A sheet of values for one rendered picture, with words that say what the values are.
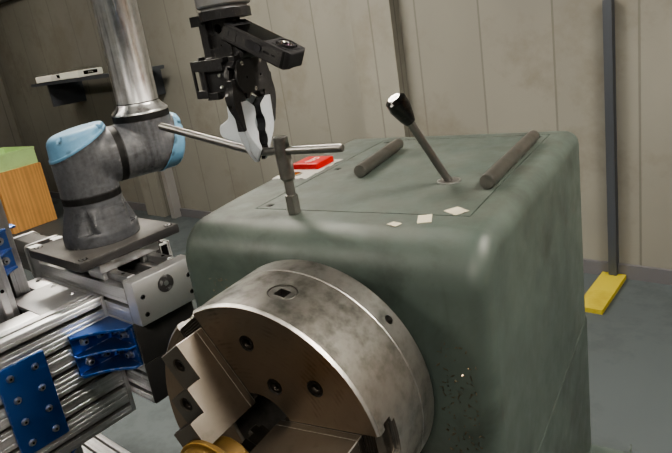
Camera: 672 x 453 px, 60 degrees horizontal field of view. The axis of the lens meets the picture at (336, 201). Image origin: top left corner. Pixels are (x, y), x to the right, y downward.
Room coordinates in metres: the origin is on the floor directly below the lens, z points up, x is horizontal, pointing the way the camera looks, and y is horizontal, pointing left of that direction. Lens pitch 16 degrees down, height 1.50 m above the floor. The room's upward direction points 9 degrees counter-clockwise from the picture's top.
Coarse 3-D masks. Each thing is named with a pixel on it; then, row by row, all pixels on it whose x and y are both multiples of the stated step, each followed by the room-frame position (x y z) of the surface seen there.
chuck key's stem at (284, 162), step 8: (280, 136) 0.81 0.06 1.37; (280, 144) 0.81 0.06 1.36; (288, 144) 0.81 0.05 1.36; (280, 152) 0.81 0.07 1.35; (280, 160) 0.81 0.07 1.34; (288, 160) 0.81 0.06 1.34; (280, 168) 0.81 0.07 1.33; (288, 168) 0.81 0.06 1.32; (280, 176) 0.81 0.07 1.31; (288, 176) 0.81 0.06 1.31; (288, 184) 0.81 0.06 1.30; (288, 192) 0.81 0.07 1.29; (288, 200) 0.81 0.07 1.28; (296, 200) 0.81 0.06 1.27; (288, 208) 0.81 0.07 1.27; (296, 208) 0.81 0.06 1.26
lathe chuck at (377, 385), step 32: (256, 288) 0.61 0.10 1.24; (320, 288) 0.61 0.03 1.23; (224, 320) 0.59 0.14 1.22; (256, 320) 0.56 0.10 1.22; (288, 320) 0.54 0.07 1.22; (320, 320) 0.55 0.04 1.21; (352, 320) 0.57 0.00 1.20; (224, 352) 0.59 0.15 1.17; (256, 352) 0.56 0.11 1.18; (288, 352) 0.54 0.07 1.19; (320, 352) 0.52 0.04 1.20; (352, 352) 0.53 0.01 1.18; (384, 352) 0.55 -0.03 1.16; (256, 384) 0.57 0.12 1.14; (288, 384) 0.54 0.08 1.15; (320, 384) 0.52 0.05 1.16; (352, 384) 0.50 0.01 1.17; (384, 384) 0.53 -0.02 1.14; (256, 416) 0.62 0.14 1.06; (288, 416) 0.55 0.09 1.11; (320, 416) 0.53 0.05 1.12; (352, 416) 0.50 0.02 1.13; (384, 416) 0.50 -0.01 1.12; (416, 416) 0.55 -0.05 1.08; (416, 448) 0.55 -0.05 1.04
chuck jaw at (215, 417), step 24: (192, 336) 0.59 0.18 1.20; (168, 360) 0.58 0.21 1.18; (192, 360) 0.57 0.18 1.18; (216, 360) 0.59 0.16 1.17; (192, 384) 0.55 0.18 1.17; (216, 384) 0.56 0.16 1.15; (240, 384) 0.58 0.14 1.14; (192, 408) 0.54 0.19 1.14; (216, 408) 0.54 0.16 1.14; (240, 408) 0.56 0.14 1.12; (192, 432) 0.52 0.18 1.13; (216, 432) 0.52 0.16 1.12
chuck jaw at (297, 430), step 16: (272, 432) 0.54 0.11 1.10; (288, 432) 0.53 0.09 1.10; (304, 432) 0.52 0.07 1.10; (320, 432) 0.52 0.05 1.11; (336, 432) 0.51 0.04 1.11; (384, 432) 0.51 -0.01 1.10; (256, 448) 0.51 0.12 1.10; (272, 448) 0.51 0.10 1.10; (288, 448) 0.50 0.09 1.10; (304, 448) 0.50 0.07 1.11; (320, 448) 0.49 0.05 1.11; (336, 448) 0.49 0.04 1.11; (352, 448) 0.48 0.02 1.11; (368, 448) 0.50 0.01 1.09; (384, 448) 0.50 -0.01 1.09
